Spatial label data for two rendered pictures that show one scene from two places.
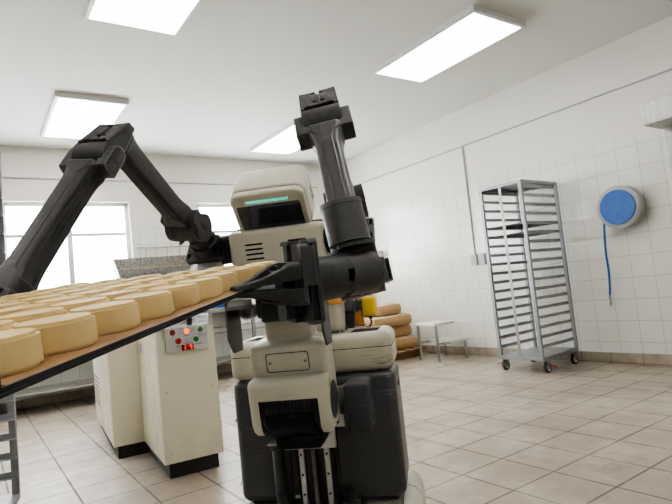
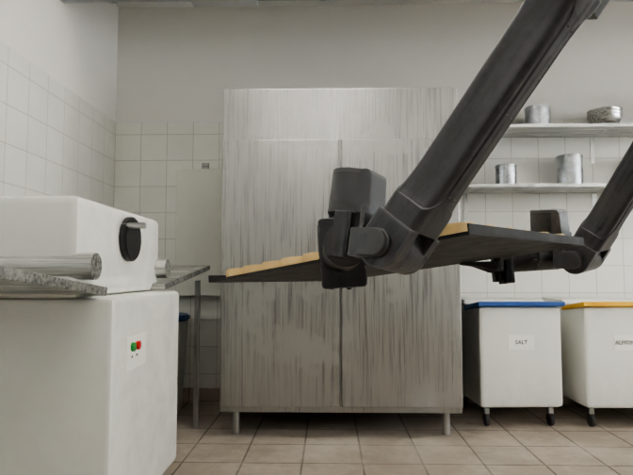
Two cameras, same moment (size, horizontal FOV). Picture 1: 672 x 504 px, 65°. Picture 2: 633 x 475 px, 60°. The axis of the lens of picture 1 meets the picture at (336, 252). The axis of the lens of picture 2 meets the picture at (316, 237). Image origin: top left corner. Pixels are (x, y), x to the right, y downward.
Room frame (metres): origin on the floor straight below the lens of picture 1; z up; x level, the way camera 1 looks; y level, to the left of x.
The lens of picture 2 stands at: (1.09, -0.62, 0.94)
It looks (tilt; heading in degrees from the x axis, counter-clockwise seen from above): 4 degrees up; 126
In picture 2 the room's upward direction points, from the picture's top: straight up
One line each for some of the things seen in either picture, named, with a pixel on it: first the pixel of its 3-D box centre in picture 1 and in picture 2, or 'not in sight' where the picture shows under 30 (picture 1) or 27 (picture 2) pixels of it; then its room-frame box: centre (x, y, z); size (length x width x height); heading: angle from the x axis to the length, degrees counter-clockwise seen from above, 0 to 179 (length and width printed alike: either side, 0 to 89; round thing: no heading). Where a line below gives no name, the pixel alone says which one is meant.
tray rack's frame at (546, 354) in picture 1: (528, 273); not in sight; (5.33, -1.89, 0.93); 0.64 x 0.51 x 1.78; 128
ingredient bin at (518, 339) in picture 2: not in sight; (504, 357); (-0.09, 3.10, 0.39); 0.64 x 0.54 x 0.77; 127
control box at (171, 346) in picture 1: (186, 338); not in sight; (3.09, 0.91, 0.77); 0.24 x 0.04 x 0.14; 119
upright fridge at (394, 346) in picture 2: not in sight; (338, 260); (-0.91, 2.36, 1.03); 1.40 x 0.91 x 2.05; 35
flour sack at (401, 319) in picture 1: (382, 321); not in sight; (6.97, -0.52, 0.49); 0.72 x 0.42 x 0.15; 130
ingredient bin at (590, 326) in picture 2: not in sight; (603, 357); (0.45, 3.47, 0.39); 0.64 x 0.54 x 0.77; 126
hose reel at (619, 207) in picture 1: (625, 244); not in sight; (4.88, -2.65, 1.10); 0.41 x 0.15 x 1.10; 35
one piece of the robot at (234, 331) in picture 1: (278, 307); not in sight; (1.44, 0.17, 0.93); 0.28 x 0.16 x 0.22; 81
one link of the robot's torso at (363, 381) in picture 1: (321, 412); not in sight; (1.56, 0.09, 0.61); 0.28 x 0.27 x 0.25; 81
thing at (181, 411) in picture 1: (177, 387); not in sight; (3.41, 1.09, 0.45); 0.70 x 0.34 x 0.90; 29
